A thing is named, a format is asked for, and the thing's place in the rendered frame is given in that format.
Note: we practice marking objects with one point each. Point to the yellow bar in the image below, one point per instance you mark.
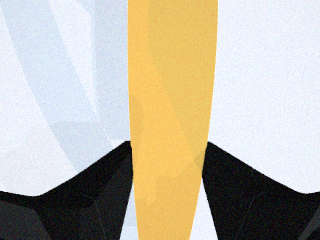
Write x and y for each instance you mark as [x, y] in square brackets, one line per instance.
[171, 64]

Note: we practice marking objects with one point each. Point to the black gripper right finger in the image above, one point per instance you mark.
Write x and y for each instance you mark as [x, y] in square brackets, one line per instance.
[247, 205]

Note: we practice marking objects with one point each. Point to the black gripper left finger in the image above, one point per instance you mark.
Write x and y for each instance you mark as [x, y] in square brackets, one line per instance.
[89, 206]

